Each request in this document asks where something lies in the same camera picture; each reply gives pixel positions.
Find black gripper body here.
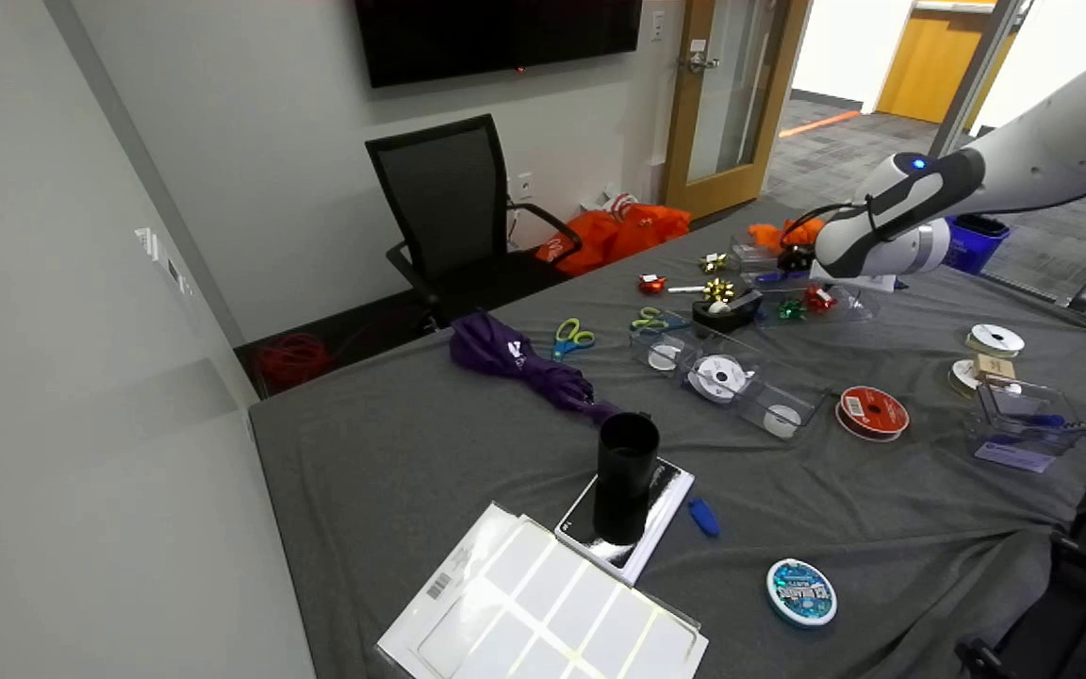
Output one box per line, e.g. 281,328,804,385
775,243,828,279

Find white ribbon spool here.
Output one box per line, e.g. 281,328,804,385
686,352,757,409

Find clear container with spools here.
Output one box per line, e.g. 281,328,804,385
638,328,817,445

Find small silver ribbon spool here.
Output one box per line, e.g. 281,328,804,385
643,337,690,376

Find wide clear plastic tray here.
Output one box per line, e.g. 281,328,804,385
753,243,881,326

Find orange star-shaped toy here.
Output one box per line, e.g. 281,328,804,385
746,214,828,262

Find black tape dispenser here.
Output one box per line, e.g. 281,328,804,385
690,274,767,337

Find blue bin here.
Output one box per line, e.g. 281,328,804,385
941,210,1015,279

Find white tape roll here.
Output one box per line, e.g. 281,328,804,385
964,321,1028,359

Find green and yellow scissors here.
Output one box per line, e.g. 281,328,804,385
627,306,686,341

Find bowl with yellow food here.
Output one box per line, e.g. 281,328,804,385
950,356,1024,393

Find orange bag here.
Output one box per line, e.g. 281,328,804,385
534,199,697,279

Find yellow wooden door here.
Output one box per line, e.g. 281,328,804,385
875,0,989,123

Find small clear plastic box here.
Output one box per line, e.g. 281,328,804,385
970,382,1086,481

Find blue pen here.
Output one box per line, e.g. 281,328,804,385
993,410,1086,439

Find blue marker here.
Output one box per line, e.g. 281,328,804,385
682,493,723,542

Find black cup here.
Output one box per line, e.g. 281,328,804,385
593,410,665,551

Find flat white box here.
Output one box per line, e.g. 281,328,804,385
550,457,697,590

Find purple cloth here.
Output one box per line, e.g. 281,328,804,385
444,310,621,426

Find blue round lid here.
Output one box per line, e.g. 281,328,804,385
763,556,843,631

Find black mesh office chair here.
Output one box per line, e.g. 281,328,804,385
363,110,587,317

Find white label sheet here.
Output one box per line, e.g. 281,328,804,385
374,501,714,679

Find grey table cloth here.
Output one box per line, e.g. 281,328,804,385
245,199,1086,679

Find red object on floor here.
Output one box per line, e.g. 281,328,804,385
252,328,338,393

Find glass door with wooden frame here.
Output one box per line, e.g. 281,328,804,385
655,0,814,223

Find green handled scissors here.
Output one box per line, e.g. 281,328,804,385
545,312,599,364

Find black wall television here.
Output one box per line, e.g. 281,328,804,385
352,0,643,91

